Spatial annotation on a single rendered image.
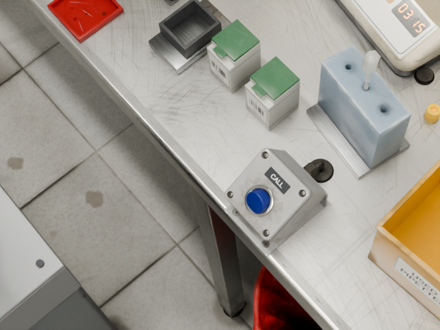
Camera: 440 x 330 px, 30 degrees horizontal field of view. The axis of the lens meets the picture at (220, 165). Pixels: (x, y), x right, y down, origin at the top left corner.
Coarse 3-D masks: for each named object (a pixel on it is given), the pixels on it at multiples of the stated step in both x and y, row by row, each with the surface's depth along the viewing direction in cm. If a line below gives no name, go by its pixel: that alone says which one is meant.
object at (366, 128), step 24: (336, 72) 85; (360, 72) 84; (336, 96) 87; (360, 96) 83; (384, 96) 83; (336, 120) 91; (360, 120) 84; (384, 120) 82; (408, 120) 83; (336, 144) 91; (360, 144) 88; (384, 144) 85; (408, 144) 91; (360, 168) 90
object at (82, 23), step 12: (60, 0) 102; (72, 0) 102; (84, 0) 102; (96, 0) 102; (108, 0) 102; (60, 12) 102; (72, 12) 101; (84, 12) 101; (96, 12) 101; (108, 12) 101; (120, 12) 101; (72, 24) 101; (84, 24) 101; (96, 24) 100; (84, 36) 99
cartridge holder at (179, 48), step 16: (192, 0) 97; (176, 16) 97; (192, 16) 99; (208, 16) 96; (224, 16) 98; (160, 32) 98; (176, 32) 98; (192, 32) 98; (208, 32) 95; (160, 48) 97; (176, 48) 97; (192, 48) 95; (176, 64) 96
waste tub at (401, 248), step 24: (432, 168) 80; (408, 192) 79; (432, 192) 88; (384, 216) 78; (408, 216) 87; (432, 216) 87; (384, 240) 79; (408, 240) 87; (432, 240) 86; (384, 264) 84; (408, 264) 79; (432, 264) 85; (408, 288) 84; (432, 288) 78; (432, 312) 84
